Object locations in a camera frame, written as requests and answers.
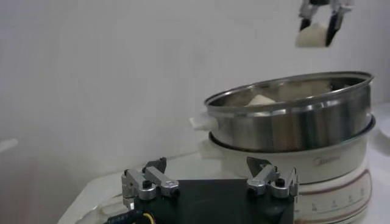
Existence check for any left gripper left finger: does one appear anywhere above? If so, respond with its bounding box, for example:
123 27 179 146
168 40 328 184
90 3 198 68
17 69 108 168
121 156 180 210

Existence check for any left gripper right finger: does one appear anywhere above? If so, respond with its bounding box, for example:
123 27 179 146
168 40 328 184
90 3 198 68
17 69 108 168
246 156 299 203

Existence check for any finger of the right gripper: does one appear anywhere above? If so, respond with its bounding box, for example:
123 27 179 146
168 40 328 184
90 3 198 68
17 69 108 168
299 0 319 31
325 0 354 46

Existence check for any white steamed baozi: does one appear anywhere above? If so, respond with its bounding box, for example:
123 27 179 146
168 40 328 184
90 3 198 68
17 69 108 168
246 94 277 107
294 23 332 49

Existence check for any stainless steel steamer basket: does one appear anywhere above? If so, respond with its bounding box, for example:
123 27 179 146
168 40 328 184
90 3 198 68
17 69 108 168
190 71 375 153

